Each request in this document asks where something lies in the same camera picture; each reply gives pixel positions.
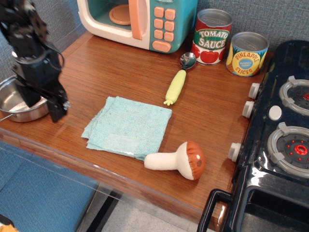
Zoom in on tomato sauce can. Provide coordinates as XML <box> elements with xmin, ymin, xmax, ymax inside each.
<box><xmin>191</xmin><ymin>8</ymin><xmax>233</xmax><ymax>65</ymax></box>

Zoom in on white stove knob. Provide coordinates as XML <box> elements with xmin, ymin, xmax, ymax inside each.
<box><xmin>248</xmin><ymin>83</ymin><xmax>260</xmax><ymax>100</ymax></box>
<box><xmin>242</xmin><ymin>101</ymin><xmax>254</xmax><ymax>118</ymax></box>
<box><xmin>228</xmin><ymin>143</ymin><xmax>242</xmax><ymax>162</ymax></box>

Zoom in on white stove knob rear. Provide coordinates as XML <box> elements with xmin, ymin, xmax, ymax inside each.
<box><xmin>248</xmin><ymin>83</ymin><xmax>260</xmax><ymax>100</ymax></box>

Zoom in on orange object bottom corner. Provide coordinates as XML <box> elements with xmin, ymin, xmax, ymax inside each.
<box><xmin>0</xmin><ymin>215</ymin><xmax>19</xmax><ymax>232</ymax></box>

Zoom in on plush brown white mushroom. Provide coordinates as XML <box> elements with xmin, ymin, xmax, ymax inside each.
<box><xmin>144</xmin><ymin>141</ymin><xmax>206</xmax><ymax>180</ymax></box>

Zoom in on white stove knob middle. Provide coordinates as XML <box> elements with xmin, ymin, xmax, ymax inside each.
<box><xmin>242</xmin><ymin>101</ymin><xmax>254</xmax><ymax>118</ymax></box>

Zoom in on pineapple slices can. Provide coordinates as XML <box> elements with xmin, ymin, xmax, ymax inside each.
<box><xmin>226</xmin><ymin>31</ymin><xmax>269</xmax><ymax>77</ymax></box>

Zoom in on light blue folded cloth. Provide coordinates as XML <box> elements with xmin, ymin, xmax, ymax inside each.
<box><xmin>81</xmin><ymin>97</ymin><xmax>172</xmax><ymax>160</ymax></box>

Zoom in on spoon with yellow-green handle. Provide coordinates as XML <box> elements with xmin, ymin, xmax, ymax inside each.
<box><xmin>163</xmin><ymin>52</ymin><xmax>196</xmax><ymax>106</ymax></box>

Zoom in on white stove knob front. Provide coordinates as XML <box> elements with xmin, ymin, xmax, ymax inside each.
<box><xmin>228</xmin><ymin>143</ymin><xmax>242</xmax><ymax>162</ymax></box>

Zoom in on black toy stove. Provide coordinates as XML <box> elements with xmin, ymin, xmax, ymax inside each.
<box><xmin>198</xmin><ymin>40</ymin><xmax>309</xmax><ymax>232</ymax></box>

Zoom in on small stainless steel pot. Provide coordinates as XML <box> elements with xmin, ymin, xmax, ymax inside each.
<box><xmin>0</xmin><ymin>76</ymin><xmax>49</xmax><ymax>122</ymax></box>

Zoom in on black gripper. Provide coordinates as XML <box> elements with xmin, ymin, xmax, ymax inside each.
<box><xmin>13</xmin><ymin>47</ymin><xmax>70</xmax><ymax>123</ymax></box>

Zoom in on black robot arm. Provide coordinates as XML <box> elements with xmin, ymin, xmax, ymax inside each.
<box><xmin>0</xmin><ymin>0</ymin><xmax>70</xmax><ymax>122</ymax></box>

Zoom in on teal toy microwave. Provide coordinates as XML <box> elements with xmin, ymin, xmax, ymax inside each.
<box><xmin>77</xmin><ymin>0</ymin><xmax>197</xmax><ymax>54</ymax></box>

